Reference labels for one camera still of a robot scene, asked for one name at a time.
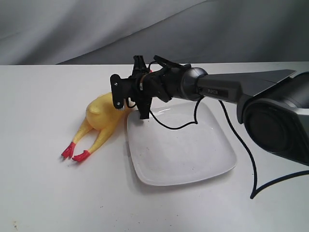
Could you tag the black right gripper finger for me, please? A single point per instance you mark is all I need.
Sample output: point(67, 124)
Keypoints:
point(139, 67)

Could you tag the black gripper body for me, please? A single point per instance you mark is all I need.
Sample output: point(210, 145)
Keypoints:
point(164, 84)

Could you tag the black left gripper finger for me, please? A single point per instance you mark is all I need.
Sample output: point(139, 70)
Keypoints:
point(144, 104)

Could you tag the yellow rubber chicken toy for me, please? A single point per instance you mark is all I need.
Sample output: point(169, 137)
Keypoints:
point(101, 116)

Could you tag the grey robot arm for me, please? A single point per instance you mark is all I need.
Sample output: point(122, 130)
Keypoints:
point(273, 106)

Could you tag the white square plate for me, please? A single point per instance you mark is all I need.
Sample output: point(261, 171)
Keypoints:
point(164, 156)

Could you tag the grey backdrop cloth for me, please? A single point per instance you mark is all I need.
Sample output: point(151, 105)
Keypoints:
point(34, 32)

